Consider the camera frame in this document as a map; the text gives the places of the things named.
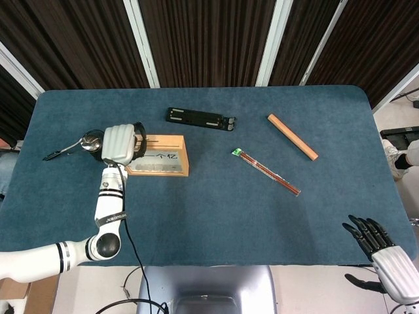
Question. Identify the white partition frame post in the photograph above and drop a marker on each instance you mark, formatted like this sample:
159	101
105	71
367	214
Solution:
322	42
19	72
396	88
140	42
273	42

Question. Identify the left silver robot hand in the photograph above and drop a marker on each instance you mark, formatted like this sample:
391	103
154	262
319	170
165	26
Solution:
118	144

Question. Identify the metal spoon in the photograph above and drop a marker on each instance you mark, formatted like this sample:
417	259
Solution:
90	144

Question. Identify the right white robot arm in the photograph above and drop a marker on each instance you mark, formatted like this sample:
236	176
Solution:
410	310

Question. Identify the blue table cloth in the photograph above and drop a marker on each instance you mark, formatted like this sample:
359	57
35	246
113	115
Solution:
212	222

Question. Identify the black folding stand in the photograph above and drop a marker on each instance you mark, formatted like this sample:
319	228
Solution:
196	117

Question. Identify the grey robot torso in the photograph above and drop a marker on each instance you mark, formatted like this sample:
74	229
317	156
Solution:
209	281

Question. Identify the cardboard box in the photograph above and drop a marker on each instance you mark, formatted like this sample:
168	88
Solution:
42	294
13	289

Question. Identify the black mesh pen cup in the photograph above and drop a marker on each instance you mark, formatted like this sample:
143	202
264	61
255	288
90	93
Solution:
96	157

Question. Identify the white sneaker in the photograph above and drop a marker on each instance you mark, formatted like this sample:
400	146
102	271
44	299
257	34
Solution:
390	155

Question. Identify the wooden rolling pin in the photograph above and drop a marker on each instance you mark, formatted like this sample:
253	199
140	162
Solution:
293	137

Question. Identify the packaged red chopsticks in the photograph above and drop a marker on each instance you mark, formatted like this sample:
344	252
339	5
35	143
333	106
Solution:
266	171

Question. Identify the person leg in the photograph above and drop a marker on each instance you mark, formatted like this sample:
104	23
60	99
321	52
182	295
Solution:
412	150

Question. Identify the black equipment base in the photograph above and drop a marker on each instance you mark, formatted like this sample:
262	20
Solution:
397	134

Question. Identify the wooden coin box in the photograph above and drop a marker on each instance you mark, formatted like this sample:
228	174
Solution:
184	160

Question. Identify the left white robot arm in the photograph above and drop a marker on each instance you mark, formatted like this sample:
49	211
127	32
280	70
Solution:
109	202

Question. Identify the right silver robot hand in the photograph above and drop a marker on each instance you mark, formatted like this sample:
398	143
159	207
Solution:
397	274

